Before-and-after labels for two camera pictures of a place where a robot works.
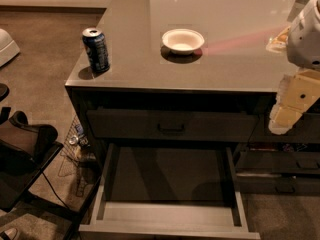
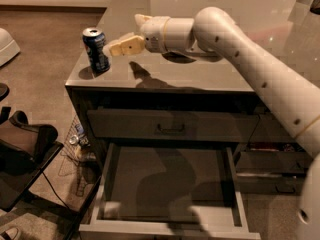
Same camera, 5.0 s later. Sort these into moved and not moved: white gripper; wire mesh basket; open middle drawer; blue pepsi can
Moved: white gripper
Not moved: blue pepsi can; open middle drawer; wire mesh basket
